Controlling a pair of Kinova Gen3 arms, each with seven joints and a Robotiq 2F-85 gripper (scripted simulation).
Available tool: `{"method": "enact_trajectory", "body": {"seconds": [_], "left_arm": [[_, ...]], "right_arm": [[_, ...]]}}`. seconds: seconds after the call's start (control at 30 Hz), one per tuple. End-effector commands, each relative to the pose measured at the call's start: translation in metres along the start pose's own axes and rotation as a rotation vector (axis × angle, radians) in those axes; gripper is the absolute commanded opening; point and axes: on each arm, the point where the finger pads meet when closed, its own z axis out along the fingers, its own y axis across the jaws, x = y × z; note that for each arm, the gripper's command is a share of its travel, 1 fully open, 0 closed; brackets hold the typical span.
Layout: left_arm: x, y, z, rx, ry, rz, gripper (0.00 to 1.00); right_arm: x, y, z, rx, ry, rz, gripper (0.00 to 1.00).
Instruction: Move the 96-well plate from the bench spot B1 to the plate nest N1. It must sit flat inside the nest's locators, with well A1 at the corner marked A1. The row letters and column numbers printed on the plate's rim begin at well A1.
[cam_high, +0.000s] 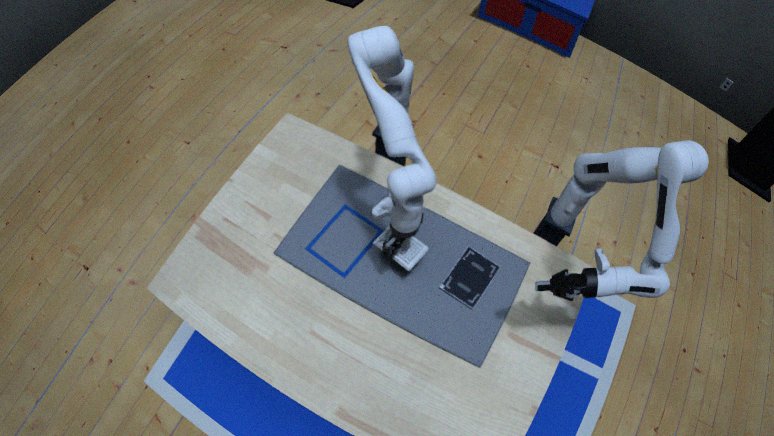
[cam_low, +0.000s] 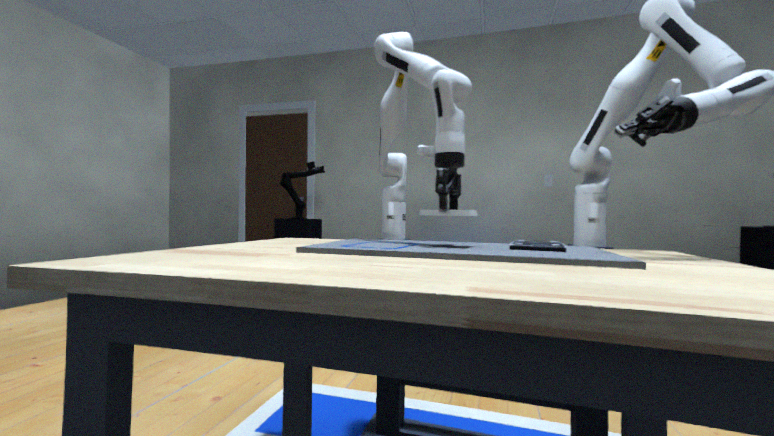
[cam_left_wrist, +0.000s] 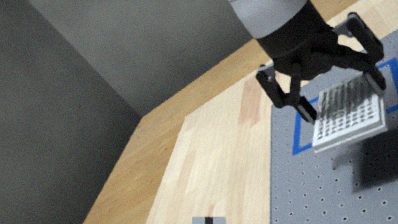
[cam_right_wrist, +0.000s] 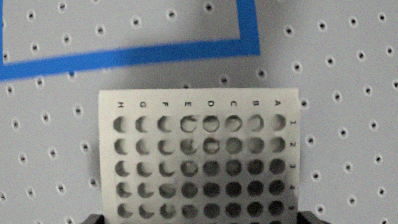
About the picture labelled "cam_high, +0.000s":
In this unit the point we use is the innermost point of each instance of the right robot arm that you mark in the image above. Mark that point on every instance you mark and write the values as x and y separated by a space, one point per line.
375 49

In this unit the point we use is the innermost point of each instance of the blue tape rectangle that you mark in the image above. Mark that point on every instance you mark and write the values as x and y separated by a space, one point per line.
308 248

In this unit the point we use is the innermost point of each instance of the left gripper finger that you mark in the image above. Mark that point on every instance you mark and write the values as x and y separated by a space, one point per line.
554 286
560 275

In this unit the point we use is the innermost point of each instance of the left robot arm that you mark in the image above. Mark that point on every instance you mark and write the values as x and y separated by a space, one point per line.
678 162

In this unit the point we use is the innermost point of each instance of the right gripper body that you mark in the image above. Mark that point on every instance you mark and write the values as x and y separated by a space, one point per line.
399 235

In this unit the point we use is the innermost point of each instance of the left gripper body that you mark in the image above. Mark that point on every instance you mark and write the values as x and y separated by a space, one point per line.
587 283

